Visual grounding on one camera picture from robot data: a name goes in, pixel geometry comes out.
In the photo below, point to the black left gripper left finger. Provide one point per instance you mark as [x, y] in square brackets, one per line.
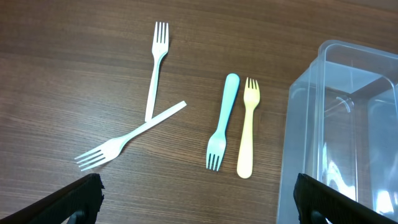
[76, 203]

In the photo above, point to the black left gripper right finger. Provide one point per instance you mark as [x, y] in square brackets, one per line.
[318, 203]

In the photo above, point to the yellow plastic fork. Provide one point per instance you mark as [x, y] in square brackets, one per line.
[245, 157]

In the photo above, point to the light blue plastic fork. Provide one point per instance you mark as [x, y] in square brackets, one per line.
[217, 142]

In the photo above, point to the clear left plastic container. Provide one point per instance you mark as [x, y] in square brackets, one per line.
[341, 128]

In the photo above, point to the white fork diagonal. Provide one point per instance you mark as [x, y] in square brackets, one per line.
[112, 148]

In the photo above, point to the white fork upright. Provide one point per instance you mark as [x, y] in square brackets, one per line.
[160, 48]

